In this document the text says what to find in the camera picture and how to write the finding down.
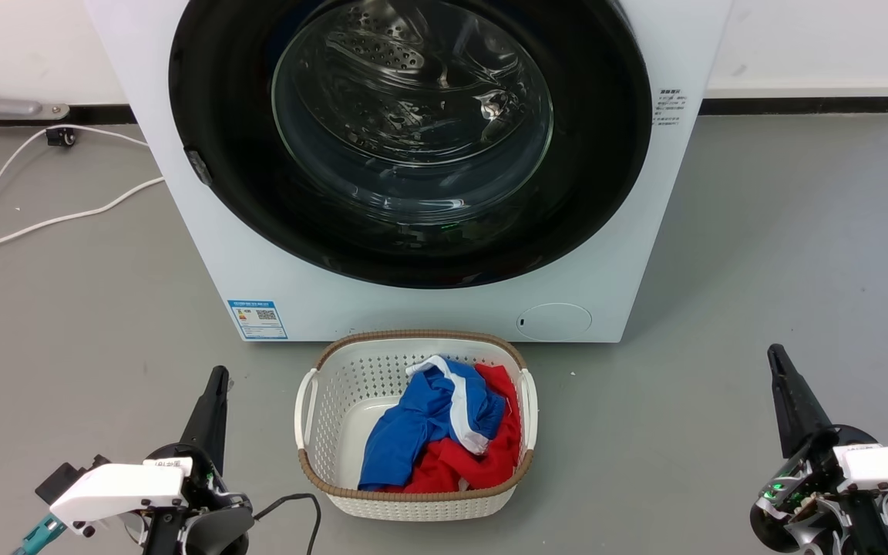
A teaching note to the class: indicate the white perforated laundry basket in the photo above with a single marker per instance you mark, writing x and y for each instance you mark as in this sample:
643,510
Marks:
348,385

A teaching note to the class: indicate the red garment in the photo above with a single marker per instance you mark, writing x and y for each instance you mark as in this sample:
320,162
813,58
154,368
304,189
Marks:
499,456

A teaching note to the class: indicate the white front-load washing machine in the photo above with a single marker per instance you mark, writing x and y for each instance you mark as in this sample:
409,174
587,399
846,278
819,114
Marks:
209,258

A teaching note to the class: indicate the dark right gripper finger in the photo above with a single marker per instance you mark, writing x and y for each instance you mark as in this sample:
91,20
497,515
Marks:
782,408
805,408

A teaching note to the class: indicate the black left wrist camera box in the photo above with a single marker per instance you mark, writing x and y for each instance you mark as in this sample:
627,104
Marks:
66,478

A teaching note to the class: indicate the grey wall pipe bracket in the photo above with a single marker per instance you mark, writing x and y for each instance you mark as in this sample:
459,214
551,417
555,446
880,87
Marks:
5,108

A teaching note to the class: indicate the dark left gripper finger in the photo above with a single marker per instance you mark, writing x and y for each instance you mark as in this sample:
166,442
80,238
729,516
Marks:
199,428
218,432

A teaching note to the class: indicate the black text notice sticker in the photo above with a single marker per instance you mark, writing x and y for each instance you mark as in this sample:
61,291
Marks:
670,108

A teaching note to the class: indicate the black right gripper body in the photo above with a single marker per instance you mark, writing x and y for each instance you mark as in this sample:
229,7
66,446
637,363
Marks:
806,509

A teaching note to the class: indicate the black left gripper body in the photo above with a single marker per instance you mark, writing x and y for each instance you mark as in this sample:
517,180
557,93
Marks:
209,532

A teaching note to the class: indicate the round white filter cover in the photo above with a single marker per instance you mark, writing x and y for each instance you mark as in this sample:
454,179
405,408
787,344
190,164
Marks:
556,321

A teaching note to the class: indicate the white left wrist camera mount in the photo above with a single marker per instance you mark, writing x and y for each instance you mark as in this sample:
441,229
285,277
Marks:
116,489

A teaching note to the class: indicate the round black glass washer door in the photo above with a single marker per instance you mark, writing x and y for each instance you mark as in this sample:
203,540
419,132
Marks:
606,154

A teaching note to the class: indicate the blue energy label sticker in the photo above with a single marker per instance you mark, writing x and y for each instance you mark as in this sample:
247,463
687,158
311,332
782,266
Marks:
257,319

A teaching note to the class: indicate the blue garment with white trim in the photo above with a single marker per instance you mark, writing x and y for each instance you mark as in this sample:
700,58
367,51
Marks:
413,424

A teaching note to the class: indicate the black wall skirting strip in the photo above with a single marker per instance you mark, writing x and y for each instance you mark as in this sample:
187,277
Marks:
101,115
806,105

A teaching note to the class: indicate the steel washer drum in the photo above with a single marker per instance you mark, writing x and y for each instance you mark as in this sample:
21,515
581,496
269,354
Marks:
382,54

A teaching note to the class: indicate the small black plug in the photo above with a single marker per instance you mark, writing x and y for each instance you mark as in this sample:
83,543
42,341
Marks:
61,137

